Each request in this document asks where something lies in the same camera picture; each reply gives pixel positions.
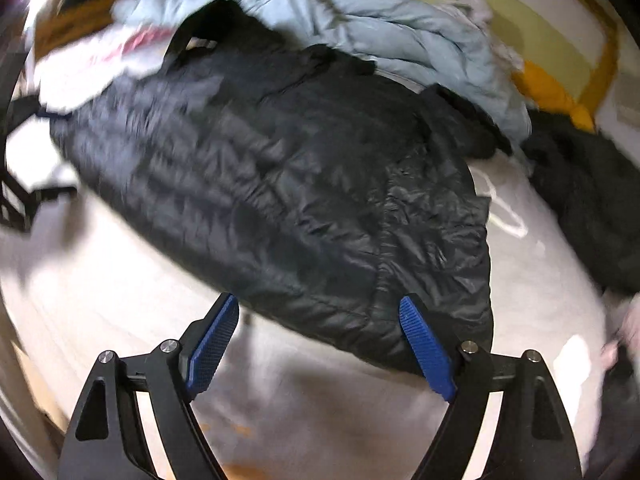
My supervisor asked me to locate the light blue puffer jacket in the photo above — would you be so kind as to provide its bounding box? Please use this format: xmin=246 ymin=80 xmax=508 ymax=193
xmin=112 ymin=0 xmax=533 ymax=143

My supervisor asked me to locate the pink and white soft item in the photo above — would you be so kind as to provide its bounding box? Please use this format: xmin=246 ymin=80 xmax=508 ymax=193
xmin=600 ymin=295 xmax=640 ymax=371

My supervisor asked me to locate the white cloth with pink stripes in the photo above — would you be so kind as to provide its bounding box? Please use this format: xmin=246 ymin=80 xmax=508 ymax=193
xmin=30 ymin=22 xmax=173 ymax=113

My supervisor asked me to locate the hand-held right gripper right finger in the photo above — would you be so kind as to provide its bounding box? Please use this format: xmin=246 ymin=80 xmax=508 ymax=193
xmin=399 ymin=295 xmax=583 ymax=480

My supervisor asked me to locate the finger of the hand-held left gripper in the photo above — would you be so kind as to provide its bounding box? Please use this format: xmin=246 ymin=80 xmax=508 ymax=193
xmin=0 ymin=160 xmax=76 ymax=233

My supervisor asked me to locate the yellow garment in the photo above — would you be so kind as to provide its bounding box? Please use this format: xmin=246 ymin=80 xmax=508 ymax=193
xmin=512 ymin=0 xmax=623 ymax=133

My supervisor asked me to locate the grey blanket with heart print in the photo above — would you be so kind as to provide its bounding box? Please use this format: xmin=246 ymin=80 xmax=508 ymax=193
xmin=0 ymin=125 xmax=626 ymax=480

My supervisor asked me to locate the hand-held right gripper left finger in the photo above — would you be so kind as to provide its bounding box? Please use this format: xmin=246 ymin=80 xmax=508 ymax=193
xmin=57 ymin=292 xmax=240 ymax=480

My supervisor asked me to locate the dark grey garment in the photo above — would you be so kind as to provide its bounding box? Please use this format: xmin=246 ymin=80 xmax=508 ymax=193
xmin=520 ymin=117 xmax=640 ymax=296

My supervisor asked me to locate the wooden furniture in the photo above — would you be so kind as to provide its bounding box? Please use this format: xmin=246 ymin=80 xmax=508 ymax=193
xmin=35 ymin=0 xmax=146 ymax=56

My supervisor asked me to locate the black puffer jacket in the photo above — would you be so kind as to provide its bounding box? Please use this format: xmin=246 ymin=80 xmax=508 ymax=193
xmin=50 ymin=0 xmax=513 ymax=376

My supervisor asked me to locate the white fluffy cloth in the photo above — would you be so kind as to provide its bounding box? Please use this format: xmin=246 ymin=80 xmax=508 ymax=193
xmin=445 ymin=0 xmax=526 ymax=71

